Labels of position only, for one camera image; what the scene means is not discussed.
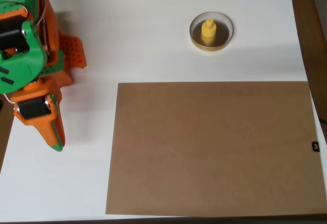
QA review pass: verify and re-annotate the small yellow plastic piece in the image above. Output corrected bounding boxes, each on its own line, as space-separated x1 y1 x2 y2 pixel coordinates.
200 18 218 47

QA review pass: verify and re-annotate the brown cardboard sheet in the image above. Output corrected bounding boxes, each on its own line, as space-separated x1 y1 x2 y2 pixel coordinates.
105 81 327 216

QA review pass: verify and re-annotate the white board sheet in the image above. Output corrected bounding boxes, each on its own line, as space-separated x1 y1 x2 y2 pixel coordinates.
0 0 327 221

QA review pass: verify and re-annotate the round shallow metal dish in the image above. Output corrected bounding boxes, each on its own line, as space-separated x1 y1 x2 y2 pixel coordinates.
189 11 235 52

